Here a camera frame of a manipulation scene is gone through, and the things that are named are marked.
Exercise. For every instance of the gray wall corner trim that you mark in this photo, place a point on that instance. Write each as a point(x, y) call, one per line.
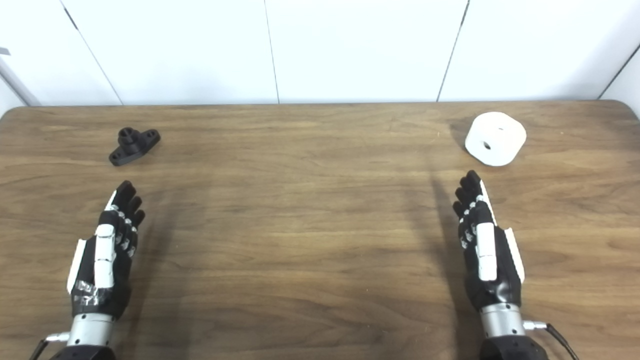
point(17, 85)

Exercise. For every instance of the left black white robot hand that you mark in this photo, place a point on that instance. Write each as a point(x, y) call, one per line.
point(105, 250)

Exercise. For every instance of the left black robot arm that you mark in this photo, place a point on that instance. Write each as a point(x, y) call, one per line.
point(85, 353)

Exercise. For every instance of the black flanged holder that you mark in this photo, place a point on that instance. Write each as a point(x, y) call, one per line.
point(131, 146)

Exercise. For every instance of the round white piece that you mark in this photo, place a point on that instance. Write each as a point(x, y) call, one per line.
point(500, 131)

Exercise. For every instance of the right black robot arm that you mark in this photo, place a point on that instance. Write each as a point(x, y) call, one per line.
point(512, 350)

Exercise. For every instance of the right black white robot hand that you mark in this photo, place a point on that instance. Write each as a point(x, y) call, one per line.
point(486, 250)

